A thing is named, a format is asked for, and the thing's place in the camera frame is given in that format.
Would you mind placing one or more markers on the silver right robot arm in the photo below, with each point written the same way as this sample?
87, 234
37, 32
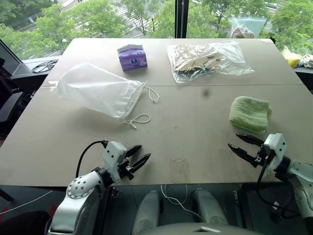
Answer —
299, 181

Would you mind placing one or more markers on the green folded towel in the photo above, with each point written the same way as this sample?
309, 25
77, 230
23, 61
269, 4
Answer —
250, 113

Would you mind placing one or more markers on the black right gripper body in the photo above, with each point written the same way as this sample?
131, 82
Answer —
261, 156

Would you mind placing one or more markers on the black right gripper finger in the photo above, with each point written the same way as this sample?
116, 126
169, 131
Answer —
241, 153
250, 138

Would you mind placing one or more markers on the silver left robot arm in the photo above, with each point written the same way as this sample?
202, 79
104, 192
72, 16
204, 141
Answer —
78, 198

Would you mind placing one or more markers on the black window frame post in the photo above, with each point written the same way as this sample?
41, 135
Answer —
182, 18

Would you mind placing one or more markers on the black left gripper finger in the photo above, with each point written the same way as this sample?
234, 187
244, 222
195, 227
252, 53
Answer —
133, 149
140, 162

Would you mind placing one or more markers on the clear plastic bag with contents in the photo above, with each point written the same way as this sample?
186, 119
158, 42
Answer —
207, 61

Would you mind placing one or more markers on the grey robot right leg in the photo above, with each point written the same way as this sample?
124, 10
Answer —
207, 206

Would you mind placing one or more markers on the yellow and white items pile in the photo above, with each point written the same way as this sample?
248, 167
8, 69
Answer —
297, 58

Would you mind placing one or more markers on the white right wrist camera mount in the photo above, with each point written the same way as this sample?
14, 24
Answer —
275, 149

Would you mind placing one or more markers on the purple tissue pack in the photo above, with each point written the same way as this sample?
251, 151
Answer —
133, 58

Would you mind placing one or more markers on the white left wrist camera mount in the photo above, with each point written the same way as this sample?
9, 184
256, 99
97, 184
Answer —
113, 156

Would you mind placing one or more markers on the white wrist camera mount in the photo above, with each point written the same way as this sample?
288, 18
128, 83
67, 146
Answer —
275, 149
113, 156

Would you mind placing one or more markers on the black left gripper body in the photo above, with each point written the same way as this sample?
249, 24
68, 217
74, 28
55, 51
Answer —
126, 168

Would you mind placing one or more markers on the black chair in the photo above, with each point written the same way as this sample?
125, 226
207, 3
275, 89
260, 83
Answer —
8, 98

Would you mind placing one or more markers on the clear zip bag with items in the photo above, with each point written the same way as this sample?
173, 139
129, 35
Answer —
244, 28

